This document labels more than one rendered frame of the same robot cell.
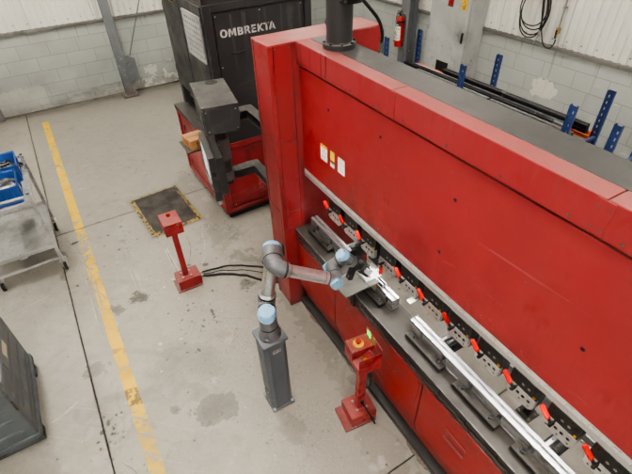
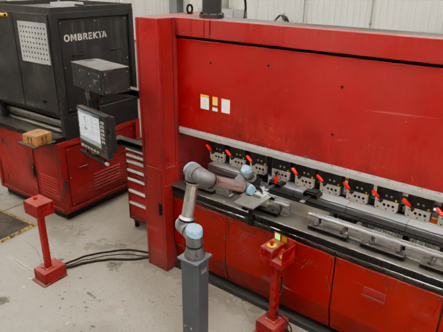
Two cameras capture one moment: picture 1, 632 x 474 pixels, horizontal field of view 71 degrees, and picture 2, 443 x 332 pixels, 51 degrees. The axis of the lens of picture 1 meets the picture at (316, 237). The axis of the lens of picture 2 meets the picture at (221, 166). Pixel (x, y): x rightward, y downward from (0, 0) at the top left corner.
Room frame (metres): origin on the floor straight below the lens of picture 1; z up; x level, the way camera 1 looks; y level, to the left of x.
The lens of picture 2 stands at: (-0.76, 1.29, 2.61)
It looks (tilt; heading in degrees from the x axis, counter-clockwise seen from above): 23 degrees down; 336
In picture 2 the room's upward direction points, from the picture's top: 1 degrees clockwise
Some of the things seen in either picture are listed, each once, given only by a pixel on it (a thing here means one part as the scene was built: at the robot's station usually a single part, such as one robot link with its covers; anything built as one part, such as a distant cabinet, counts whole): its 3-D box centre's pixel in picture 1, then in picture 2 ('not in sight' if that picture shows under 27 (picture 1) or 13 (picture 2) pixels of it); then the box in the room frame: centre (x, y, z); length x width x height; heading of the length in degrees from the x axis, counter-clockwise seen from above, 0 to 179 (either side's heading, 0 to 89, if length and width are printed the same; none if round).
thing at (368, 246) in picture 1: (372, 242); (261, 162); (2.15, -0.36, 1.26); 0.15 x 0.09 x 0.17; 29
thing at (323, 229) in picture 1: (330, 237); (208, 183); (2.61, -0.11, 0.92); 0.50 x 0.06 x 0.10; 29
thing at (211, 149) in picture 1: (214, 165); (97, 130); (2.91, 0.74, 1.42); 0.45 x 0.12 x 0.36; 19
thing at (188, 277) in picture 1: (179, 251); (43, 238); (3.10, 1.27, 0.41); 0.25 x 0.20 x 0.83; 119
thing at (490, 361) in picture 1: (494, 354); (388, 197); (1.28, -0.85, 1.26); 0.15 x 0.09 x 0.17; 29
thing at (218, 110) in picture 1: (222, 147); (103, 114); (2.99, 0.68, 1.53); 0.51 x 0.25 x 0.85; 19
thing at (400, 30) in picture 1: (399, 28); not in sight; (7.93, -1.52, 1.04); 0.18 x 0.17 x 0.56; 30
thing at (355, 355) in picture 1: (363, 351); (277, 250); (1.68, -0.27, 0.75); 0.20 x 0.16 x 0.18; 22
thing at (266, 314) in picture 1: (267, 316); (194, 234); (1.83, 0.32, 0.94); 0.13 x 0.12 x 0.14; 6
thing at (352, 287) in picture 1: (355, 281); (252, 199); (2.06, -0.25, 1.00); 0.26 x 0.18 x 0.01; 119
